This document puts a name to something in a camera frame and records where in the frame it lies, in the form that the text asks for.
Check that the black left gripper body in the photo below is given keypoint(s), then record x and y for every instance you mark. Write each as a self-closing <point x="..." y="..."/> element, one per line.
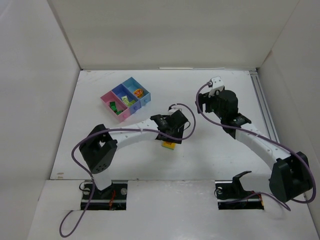
<point x="173" y="135"/>

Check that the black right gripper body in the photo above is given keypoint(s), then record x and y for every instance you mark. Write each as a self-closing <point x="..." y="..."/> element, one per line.
<point x="208" y="102"/>

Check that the light green rectangular lego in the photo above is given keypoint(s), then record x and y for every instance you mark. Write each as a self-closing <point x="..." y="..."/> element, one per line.
<point x="124" y="98"/>

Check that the dark green square lego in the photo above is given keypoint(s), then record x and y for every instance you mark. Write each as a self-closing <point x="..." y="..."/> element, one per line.
<point x="114" y="108"/>

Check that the light green and green lego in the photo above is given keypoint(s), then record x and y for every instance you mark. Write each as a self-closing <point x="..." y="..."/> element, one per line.
<point x="128" y="103"/>

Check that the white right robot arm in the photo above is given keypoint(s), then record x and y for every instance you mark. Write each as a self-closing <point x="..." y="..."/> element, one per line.
<point x="290" y="176"/>

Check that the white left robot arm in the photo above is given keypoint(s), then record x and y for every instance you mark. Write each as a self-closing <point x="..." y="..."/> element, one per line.
<point x="99" y="148"/>

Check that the light blue drawer bin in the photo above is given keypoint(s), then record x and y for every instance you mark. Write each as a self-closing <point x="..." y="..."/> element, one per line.
<point x="131" y="84"/>

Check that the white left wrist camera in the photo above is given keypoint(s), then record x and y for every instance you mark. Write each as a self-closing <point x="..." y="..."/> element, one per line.
<point x="174" y="108"/>

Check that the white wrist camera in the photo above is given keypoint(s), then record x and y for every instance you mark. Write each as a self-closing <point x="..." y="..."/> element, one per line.
<point x="217" y="85"/>
<point x="174" y="108"/>

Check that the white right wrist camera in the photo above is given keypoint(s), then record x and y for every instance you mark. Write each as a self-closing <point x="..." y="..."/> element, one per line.
<point x="217" y="85"/>

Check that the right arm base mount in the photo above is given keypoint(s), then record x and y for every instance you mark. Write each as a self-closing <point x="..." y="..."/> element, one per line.
<point x="231" y="195"/>

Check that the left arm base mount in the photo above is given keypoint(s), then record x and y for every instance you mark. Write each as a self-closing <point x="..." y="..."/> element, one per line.
<point x="113" y="199"/>

